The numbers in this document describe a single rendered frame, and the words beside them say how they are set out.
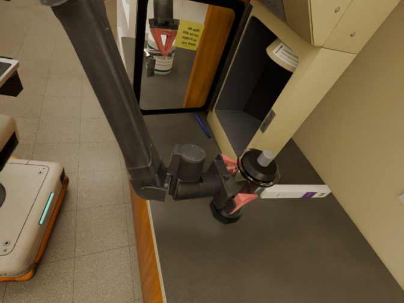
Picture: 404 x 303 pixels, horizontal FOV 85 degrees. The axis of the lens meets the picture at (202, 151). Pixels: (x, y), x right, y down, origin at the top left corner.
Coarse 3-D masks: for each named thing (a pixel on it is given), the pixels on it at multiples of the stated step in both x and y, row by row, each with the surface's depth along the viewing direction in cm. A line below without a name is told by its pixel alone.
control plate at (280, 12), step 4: (260, 0) 55; (264, 0) 52; (268, 0) 50; (272, 0) 48; (276, 0) 46; (280, 0) 45; (268, 4) 51; (272, 4) 49; (280, 4) 46; (272, 8) 51; (276, 8) 49; (280, 8) 47; (276, 12) 50; (280, 12) 48; (280, 16) 49; (284, 16) 47
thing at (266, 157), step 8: (248, 152) 53; (256, 152) 53; (264, 152) 49; (272, 152) 50; (248, 160) 50; (256, 160) 51; (264, 160) 49; (272, 160) 53; (248, 168) 50; (256, 168) 49; (264, 168) 50; (272, 168) 51; (256, 176) 49; (264, 176) 49; (272, 176) 50
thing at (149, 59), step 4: (148, 60) 62; (152, 60) 63; (148, 64) 63; (152, 64) 63; (148, 68) 64; (152, 68) 65; (148, 72) 65; (152, 72) 66; (148, 76) 66; (152, 76) 67
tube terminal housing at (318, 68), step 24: (360, 0) 38; (384, 0) 40; (264, 24) 59; (336, 24) 41; (360, 24) 42; (312, 48) 46; (336, 48) 45; (360, 48) 47; (312, 72) 48; (336, 72) 51; (288, 96) 53; (312, 96) 55; (216, 120) 87; (264, 120) 61; (288, 120) 60; (264, 144) 65
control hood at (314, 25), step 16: (288, 0) 42; (304, 0) 37; (320, 0) 36; (336, 0) 37; (288, 16) 46; (304, 16) 40; (320, 16) 38; (336, 16) 39; (304, 32) 43; (320, 32) 41
